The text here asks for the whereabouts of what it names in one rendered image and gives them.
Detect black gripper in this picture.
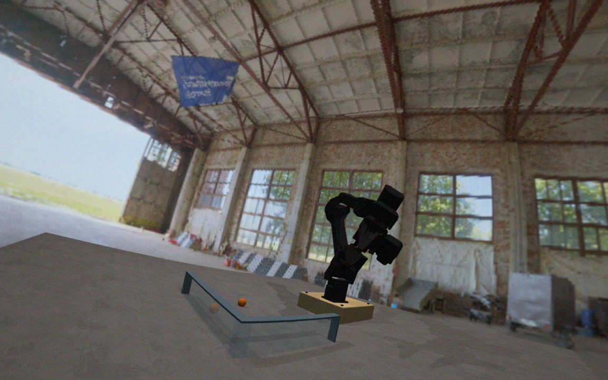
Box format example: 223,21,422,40
336,201,398,274

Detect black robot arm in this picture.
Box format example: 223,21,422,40
321,184,404,303

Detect low clear corner walls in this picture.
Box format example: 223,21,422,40
182,273,339,359

